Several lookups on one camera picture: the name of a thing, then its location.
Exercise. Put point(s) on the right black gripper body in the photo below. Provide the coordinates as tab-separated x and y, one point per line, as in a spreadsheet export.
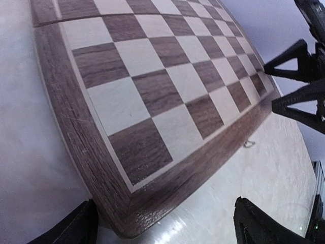
313	12

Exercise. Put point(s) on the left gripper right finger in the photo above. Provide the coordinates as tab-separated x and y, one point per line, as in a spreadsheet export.
252	225

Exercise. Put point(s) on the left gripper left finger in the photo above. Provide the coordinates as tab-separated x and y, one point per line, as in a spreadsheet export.
79	226

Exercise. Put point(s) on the wooden chess board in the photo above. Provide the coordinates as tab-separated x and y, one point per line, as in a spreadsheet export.
151	98

